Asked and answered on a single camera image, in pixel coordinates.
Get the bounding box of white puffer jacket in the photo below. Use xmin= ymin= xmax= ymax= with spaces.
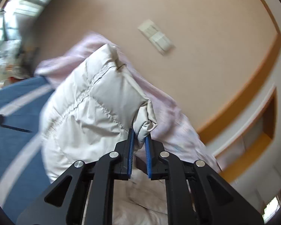
xmin=40 ymin=44 xmax=157 ymax=182

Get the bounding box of white wall socket plate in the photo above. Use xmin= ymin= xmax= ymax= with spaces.
xmin=138 ymin=19 xmax=159 ymax=39

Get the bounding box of pink floral duvet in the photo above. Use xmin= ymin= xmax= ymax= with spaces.
xmin=34 ymin=31 xmax=220 ymax=173

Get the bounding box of orange wooden headboard frame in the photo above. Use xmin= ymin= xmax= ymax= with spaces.
xmin=198 ymin=0 xmax=281 ymax=182

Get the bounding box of white wall switch plate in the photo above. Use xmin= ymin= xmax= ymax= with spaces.
xmin=151 ymin=32 xmax=173 ymax=54

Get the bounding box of blue white striped bedsheet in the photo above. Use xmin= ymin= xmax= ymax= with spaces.
xmin=0 ymin=76 xmax=55 ymax=202

